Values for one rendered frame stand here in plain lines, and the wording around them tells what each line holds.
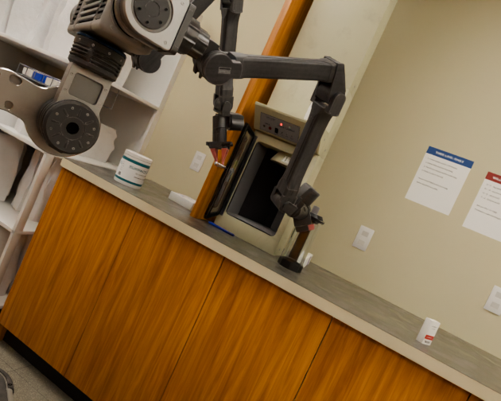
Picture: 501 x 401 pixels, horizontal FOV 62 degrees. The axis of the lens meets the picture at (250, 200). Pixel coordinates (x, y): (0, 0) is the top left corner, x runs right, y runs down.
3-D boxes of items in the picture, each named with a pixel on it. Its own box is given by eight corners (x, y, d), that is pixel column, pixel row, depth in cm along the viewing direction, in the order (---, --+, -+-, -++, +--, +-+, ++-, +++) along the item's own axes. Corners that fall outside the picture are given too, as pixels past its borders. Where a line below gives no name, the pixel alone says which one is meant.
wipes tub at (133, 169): (126, 181, 205) (137, 152, 204) (145, 191, 200) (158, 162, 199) (107, 176, 192) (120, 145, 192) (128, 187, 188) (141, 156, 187)
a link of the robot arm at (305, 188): (269, 194, 145) (281, 208, 138) (293, 169, 142) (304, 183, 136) (289, 208, 152) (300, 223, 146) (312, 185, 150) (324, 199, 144)
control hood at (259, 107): (254, 129, 190) (264, 109, 189) (319, 155, 178) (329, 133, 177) (245, 122, 179) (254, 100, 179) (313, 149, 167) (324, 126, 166)
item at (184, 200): (182, 201, 221) (185, 195, 221) (204, 214, 213) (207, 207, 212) (167, 197, 211) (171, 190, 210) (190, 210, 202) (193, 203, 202)
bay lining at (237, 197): (245, 216, 213) (274, 152, 211) (289, 238, 204) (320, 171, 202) (225, 212, 191) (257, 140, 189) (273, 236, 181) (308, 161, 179)
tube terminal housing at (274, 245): (234, 227, 215) (297, 87, 211) (289, 255, 203) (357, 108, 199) (212, 223, 192) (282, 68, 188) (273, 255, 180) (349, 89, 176)
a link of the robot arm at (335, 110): (316, 79, 127) (335, 91, 119) (330, 83, 130) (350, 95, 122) (266, 198, 146) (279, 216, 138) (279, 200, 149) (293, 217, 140)
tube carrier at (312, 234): (285, 259, 177) (305, 212, 175) (306, 271, 171) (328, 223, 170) (273, 258, 167) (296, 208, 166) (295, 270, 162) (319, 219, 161)
